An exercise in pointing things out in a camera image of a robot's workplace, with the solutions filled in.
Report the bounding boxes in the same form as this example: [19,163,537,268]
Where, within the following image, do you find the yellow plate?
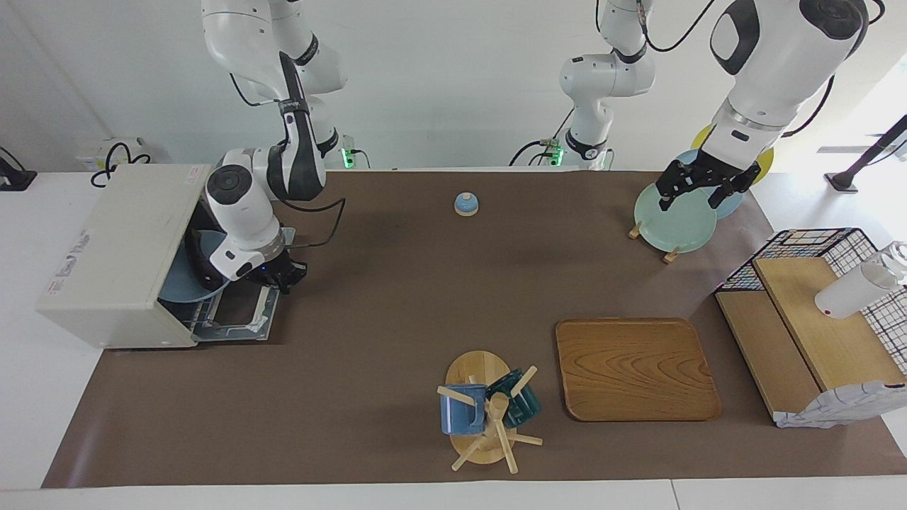
[691,124,774,186]

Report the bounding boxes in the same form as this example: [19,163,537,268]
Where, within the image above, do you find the brown table mat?
[41,170,907,488]

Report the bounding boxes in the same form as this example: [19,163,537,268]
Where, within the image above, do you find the mint green plate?
[633,183,719,254]

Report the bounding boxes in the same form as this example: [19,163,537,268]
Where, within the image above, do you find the black stand leg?
[824,113,907,193]

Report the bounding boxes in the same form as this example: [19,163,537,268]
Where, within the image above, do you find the wooden step shelf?
[716,256,907,419]

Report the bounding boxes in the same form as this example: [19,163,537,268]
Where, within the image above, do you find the white power strip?
[77,137,153,171]

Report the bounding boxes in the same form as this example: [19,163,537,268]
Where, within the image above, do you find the black left arm base cable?
[509,106,576,168]

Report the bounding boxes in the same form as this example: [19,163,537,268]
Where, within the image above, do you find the small light blue plate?
[157,230,231,304]

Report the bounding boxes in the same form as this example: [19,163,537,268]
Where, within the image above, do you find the wooden serving tray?
[555,317,722,423]

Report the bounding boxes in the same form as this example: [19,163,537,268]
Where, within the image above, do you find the wooden plate rack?
[628,220,682,265]

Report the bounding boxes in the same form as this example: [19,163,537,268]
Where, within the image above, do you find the black clamp device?
[0,147,38,192]

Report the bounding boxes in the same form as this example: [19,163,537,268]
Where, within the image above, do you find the cream toaster oven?
[37,164,281,349]

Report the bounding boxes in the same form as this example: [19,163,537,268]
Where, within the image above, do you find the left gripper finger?
[709,163,762,210]
[655,161,688,212]

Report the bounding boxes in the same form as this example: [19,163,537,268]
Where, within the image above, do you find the white tumbler with clear lid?
[815,241,907,319]

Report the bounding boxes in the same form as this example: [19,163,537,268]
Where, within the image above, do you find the black right arm gripper cable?
[228,71,347,250]

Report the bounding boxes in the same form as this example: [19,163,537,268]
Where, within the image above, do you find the black arm gripper cable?
[228,71,347,250]
[634,0,883,139]

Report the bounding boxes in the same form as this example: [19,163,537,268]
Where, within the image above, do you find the wooden mug tree stand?
[436,350,544,474]

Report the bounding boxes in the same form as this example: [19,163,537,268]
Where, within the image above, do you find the dark green mug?
[486,368,543,429]

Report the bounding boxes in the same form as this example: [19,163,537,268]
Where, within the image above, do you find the black left arm gripper cable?
[634,0,883,139]

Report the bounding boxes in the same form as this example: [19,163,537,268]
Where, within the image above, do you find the blue mug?
[439,383,490,436]

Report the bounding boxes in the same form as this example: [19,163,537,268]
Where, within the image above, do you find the black power strip cable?
[90,140,152,189]

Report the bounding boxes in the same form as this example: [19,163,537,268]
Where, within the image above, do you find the large light blue plate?
[672,149,745,220]

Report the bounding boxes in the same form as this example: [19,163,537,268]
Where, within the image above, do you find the wire and wood shelf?
[714,227,907,429]

